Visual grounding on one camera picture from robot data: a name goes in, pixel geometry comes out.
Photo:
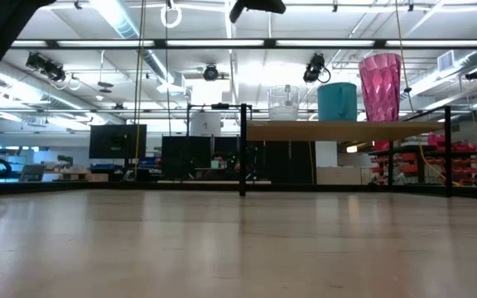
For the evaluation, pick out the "red faceted plastic tumbler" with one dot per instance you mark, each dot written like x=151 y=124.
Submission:
x=381 y=87

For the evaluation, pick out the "black metal rig frame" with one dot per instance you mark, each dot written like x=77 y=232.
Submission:
x=97 y=188

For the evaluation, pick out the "beige cabinet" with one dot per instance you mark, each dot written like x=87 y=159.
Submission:
x=338 y=176

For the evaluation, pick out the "wooden shelf with black legs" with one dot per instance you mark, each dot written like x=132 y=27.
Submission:
x=338 y=130

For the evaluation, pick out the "black ceiling mounted device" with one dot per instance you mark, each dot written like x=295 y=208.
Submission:
x=210 y=73
x=46 y=66
x=475 y=74
x=314 y=68

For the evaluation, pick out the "white air vent grille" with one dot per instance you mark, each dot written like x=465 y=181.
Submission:
x=445 y=61

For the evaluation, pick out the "silver ventilation duct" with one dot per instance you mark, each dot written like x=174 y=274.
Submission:
x=118 y=20

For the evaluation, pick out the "clear plastic measuring cup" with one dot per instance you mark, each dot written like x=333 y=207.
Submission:
x=283 y=111

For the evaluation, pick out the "large black monitor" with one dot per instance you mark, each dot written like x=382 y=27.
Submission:
x=184 y=155

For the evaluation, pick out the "rack with red bins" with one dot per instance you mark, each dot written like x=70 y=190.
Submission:
x=462 y=147

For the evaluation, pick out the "person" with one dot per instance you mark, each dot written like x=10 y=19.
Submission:
x=218 y=159

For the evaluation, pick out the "black monitor on stand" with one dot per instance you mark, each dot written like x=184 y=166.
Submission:
x=116 y=140

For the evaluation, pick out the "white cylindrical tank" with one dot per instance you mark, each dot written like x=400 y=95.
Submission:
x=205 y=124

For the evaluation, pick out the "black partition panel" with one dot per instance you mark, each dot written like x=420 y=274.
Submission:
x=288 y=161

